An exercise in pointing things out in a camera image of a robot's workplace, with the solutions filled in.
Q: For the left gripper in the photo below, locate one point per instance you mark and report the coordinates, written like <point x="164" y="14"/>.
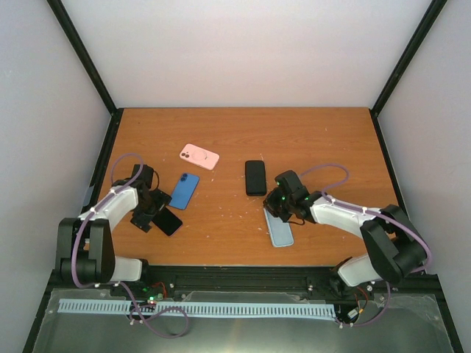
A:
<point x="141" y="221"/>

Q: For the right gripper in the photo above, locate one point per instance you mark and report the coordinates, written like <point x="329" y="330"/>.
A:
<point x="269" y="204"/>

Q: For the black phone case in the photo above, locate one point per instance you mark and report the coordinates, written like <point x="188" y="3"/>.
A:
<point x="255" y="178"/>

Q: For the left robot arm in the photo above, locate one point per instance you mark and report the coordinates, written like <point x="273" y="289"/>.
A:
<point x="85" y="254"/>

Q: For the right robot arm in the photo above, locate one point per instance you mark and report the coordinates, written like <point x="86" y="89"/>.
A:
<point x="394" y="248"/>

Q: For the dark red-edged phone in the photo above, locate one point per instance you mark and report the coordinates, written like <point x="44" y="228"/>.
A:
<point x="167" y="222"/>

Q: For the light blue phone case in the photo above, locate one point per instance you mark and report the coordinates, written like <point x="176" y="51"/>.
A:
<point x="279" y="232"/>

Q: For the blue phone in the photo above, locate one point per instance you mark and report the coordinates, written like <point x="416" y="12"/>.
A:
<point x="183" y="191"/>

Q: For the pink phone case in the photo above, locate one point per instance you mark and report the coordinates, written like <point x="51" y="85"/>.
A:
<point x="199" y="156"/>

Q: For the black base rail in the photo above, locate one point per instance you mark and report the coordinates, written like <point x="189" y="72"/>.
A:
<point x="178" y="283"/>

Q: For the light blue cable duct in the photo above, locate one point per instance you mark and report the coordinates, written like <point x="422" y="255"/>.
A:
<point x="201" y="309"/>

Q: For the left black frame post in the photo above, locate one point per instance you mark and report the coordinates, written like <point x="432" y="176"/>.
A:
<point x="70" y="31"/>

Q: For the black frame post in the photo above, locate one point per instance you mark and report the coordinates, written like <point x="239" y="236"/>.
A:
<point x="424" y="26"/>
<point x="70" y="31"/>

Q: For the right black frame post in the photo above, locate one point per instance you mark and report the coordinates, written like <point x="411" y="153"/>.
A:
<point x="424" y="26"/>

